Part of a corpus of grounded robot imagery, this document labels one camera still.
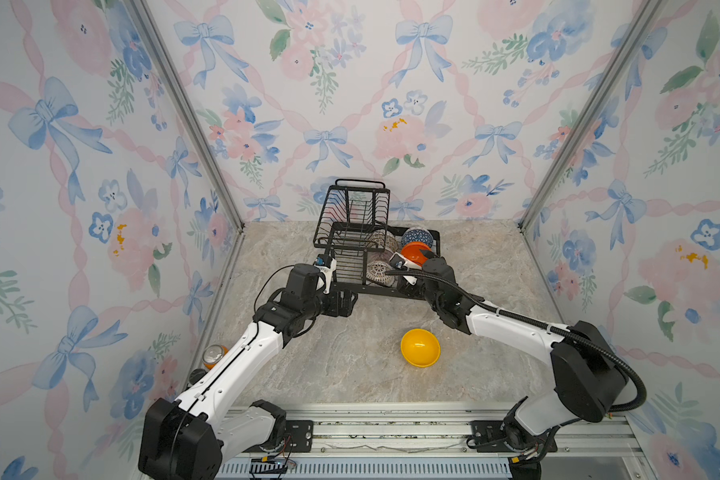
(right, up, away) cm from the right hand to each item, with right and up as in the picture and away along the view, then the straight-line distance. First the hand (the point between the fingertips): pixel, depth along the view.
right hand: (414, 258), depth 87 cm
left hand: (-20, -9, -7) cm, 23 cm away
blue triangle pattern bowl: (+5, +9, +23) cm, 25 cm away
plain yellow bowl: (+2, -26, -1) cm, 26 cm away
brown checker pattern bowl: (-9, +6, -2) cm, 11 cm away
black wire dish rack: (-14, +2, -5) cm, 15 cm away
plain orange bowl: (+2, +2, +17) cm, 17 cm away
